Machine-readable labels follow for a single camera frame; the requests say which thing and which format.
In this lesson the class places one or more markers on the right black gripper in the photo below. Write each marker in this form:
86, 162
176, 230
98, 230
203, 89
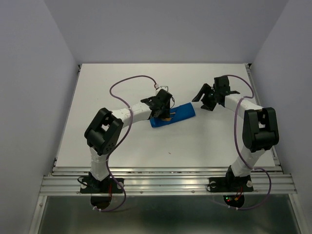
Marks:
207, 106

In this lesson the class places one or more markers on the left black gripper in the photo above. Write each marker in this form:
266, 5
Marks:
166, 113

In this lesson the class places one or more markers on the blue cloth napkin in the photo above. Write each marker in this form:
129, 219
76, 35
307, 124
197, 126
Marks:
177, 114

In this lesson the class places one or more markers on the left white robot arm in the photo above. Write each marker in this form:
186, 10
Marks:
104, 130

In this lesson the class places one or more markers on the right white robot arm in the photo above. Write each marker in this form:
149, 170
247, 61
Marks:
259, 133

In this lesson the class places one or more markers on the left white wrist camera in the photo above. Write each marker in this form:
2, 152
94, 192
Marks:
158, 88

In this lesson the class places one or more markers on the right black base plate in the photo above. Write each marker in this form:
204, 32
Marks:
230, 186

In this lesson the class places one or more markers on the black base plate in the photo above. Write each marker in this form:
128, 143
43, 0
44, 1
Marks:
108, 185
230, 186

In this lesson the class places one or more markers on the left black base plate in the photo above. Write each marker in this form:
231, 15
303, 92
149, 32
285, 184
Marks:
108, 185

